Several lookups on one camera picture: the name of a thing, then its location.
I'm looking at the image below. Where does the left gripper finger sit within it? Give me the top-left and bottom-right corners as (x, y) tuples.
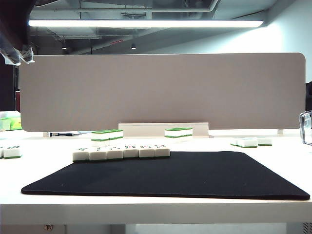
(0, 14), (22, 66)
(0, 0), (36, 64)

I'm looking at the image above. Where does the bird print mahjong tile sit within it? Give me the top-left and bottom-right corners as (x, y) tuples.
(72, 146), (91, 163)

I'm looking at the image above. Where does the two bamboo mahjong tile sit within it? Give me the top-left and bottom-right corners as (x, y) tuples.
(89, 146), (108, 161)

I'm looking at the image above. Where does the five bamboo mahjong tile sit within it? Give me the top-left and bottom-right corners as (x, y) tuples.
(122, 144), (140, 159)

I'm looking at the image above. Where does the pale green white box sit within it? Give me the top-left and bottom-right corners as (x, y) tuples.
(0, 118), (12, 131)

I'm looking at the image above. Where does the green yellow box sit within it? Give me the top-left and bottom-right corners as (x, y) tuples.
(9, 116), (22, 131)

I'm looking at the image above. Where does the beige fabric desk divider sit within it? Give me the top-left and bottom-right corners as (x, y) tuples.
(19, 52), (307, 133)

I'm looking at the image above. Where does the black fabric desk mat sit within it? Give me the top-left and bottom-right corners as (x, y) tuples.
(20, 151), (311, 201)

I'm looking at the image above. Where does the black background equipment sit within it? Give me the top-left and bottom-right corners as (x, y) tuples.
(305, 81), (312, 113)

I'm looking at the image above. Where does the clear plastic container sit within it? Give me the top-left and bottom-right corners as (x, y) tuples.
(299, 110), (312, 146)

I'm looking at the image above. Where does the black handled screwdriver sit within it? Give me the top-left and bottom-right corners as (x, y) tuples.
(49, 132), (82, 137)

